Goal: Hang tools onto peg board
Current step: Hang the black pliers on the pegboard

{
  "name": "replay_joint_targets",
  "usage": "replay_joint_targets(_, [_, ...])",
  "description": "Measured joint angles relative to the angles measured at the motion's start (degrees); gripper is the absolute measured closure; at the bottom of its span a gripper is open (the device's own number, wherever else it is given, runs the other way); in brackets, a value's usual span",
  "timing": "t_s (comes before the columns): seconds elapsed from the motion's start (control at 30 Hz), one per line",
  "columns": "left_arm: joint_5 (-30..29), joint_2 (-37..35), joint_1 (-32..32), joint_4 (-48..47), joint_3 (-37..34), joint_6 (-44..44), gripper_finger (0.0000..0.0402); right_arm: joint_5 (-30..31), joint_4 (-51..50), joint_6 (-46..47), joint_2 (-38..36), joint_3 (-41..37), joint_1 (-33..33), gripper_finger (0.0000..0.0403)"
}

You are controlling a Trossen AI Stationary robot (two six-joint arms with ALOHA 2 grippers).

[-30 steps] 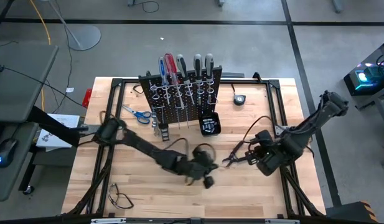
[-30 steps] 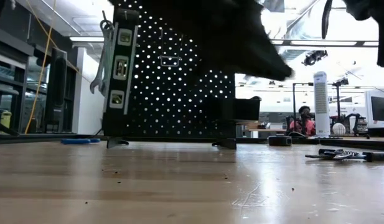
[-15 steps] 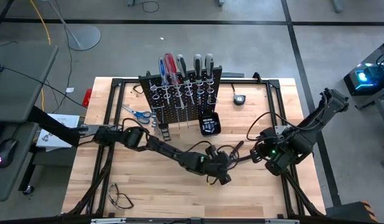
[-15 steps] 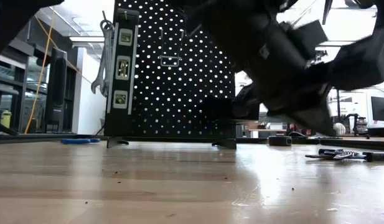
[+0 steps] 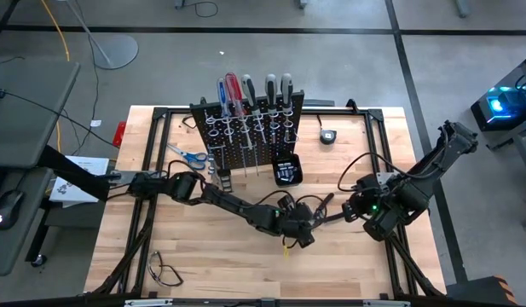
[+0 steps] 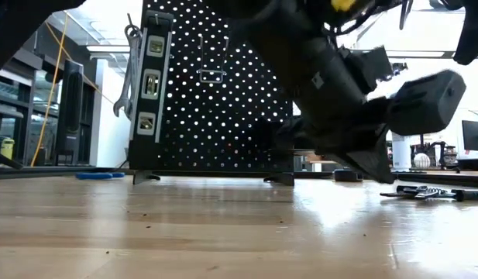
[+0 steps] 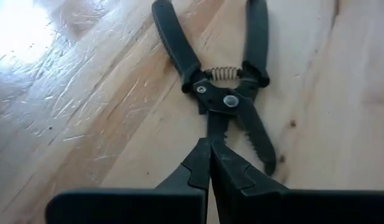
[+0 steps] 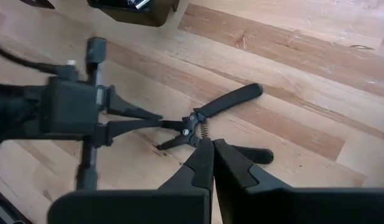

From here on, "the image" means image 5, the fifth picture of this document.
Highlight chrome double-prong peg hook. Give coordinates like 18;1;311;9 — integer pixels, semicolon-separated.
206;144;226;171
240;143;260;177

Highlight blue clear handle screwdriver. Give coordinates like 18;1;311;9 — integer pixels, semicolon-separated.
216;78;234;144

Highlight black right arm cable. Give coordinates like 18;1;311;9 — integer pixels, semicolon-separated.
337;152;417;193

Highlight white paper sheet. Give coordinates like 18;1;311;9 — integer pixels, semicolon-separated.
49;155;111;204

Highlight red handle screwdriver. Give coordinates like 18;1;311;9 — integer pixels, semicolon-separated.
224;72;251;150

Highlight chrome multi-ring tool holder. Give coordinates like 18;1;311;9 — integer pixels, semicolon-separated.
205;108;298;144

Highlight black plastic parts bin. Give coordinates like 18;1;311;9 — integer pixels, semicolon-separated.
271;153;304;188

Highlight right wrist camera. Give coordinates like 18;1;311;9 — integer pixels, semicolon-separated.
355;173;381;193

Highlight black markers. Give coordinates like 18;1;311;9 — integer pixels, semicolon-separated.
312;192;348;228

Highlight black perforated pegboard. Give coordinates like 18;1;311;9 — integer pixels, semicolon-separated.
189;89;306;171

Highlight red flat object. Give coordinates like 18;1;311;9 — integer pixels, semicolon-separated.
112;120;128;148

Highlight black computer mouse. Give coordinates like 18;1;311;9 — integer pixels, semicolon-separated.
0;189;26;231

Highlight grey desk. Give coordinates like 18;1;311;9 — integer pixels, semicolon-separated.
0;166;55;277
0;59;81;168

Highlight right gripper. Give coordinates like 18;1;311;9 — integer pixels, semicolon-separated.
341;187;407;243

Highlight blue handle scissors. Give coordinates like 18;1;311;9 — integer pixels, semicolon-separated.
165;142;209;172

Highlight grey black tape measure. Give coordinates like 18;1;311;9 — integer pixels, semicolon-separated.
316;113;338;146

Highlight computer case with lights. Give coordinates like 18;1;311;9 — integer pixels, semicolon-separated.
470;57;526;133

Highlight black aluminium table frame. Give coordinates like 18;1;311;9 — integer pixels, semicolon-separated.
85;96;447;299

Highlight yellow cable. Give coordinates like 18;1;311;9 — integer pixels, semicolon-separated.
40;0;72;153

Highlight grey floor stand base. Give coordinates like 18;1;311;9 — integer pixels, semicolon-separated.
66;0;140;71

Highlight black box hazard stripes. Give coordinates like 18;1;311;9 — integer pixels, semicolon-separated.
445;275;519;307

